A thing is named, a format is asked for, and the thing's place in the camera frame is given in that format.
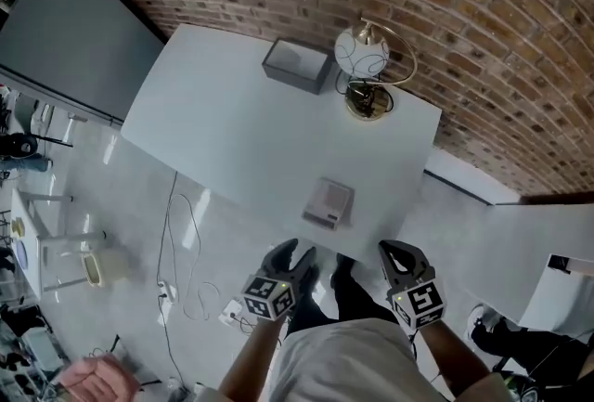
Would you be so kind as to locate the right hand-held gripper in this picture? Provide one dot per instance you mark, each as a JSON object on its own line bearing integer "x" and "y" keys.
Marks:
{"x": 424, "y": 302}

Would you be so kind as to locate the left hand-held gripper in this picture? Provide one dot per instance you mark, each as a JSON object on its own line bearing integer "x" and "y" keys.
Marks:
{"x": 269, "y": 298}

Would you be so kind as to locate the person's right forearm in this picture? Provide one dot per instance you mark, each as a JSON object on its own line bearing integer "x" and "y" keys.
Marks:
{"x": 455, "y": 358}

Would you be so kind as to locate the person's left forearm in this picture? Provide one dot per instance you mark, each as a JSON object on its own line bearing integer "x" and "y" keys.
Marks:
{"x": 248, "y": 363}

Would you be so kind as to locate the person's right leg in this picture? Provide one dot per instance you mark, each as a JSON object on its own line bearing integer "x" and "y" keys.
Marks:
{"x": 357, "y": 293}

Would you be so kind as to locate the white power adapter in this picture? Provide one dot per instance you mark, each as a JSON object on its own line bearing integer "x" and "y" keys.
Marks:
{"x": 231, "y": 313}

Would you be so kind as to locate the person's grey shirt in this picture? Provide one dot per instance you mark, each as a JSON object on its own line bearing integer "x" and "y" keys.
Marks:
{"x": 352, "y": 363}

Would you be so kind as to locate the white power strip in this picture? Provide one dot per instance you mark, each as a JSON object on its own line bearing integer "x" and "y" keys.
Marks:
{"x": 168, "y": 295}

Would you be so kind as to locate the white desk with drawers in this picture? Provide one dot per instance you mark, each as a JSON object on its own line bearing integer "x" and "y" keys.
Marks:
{"x": 241, "y": 131}

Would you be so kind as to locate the tall white cabinet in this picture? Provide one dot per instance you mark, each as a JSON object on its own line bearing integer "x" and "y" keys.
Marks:
{"x": 557, "y": 298}

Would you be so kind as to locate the small black device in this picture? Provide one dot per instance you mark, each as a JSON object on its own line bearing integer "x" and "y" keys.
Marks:
{"x": 561, "y": 262}

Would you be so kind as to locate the beige trash bin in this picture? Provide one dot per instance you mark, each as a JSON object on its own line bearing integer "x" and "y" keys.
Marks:
{"x": 109, "y": 263}

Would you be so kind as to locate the black open box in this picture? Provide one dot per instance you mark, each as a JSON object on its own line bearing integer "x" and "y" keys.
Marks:
{"x": 297, "y": 66}

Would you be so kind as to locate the globe table lamp brass arc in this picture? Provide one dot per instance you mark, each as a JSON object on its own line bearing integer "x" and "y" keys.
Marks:
{"x": 362, "y": 52}

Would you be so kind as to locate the small white table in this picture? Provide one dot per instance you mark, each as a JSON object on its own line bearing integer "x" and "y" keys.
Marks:
{"x": 34, "y": 251}

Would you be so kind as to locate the blue plate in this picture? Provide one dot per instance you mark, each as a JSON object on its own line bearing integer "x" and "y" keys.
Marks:
{"x": 22, "y": 254}

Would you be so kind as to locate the yellow cup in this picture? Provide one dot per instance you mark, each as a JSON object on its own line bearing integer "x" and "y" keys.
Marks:
{"x": 17, "y": 226}

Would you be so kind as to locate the grey refrigerator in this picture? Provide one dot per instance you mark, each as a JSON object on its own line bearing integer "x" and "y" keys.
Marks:
{"x": 79, "y": 38}

